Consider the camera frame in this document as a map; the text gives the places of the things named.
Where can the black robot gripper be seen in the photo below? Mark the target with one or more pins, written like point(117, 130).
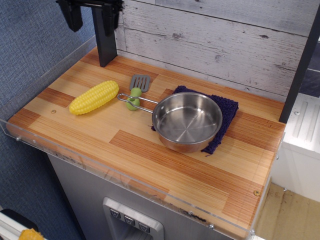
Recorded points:
point(71, 10)

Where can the green handled grey spatula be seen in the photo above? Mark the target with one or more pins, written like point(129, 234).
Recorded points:
point(139, 84)

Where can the yellow plastic corn cob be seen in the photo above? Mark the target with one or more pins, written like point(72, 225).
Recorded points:
point(94, 98)

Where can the stainless steel saucepan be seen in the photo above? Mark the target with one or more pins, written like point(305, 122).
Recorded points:
point(186, 122)

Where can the grey toy fridge cabinet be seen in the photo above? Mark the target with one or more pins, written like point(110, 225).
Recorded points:
point(86, 192)

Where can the silver ice dispenser panel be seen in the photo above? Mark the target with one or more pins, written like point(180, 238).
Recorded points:
point(126, 223)

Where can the yellow object bottom left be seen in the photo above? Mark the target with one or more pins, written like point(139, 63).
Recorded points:
point(30, 234)

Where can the white grooved side counter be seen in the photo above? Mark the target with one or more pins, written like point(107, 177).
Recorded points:
point(297, 163)

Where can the dark left shelf post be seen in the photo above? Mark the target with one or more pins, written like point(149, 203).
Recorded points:
point(106, 45)

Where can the dark shelf post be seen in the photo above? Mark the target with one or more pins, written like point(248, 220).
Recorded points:
point(106, 45)
point(304, 62)

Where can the dark right shelf post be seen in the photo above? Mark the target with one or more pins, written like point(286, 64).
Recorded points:
point(304, 62)

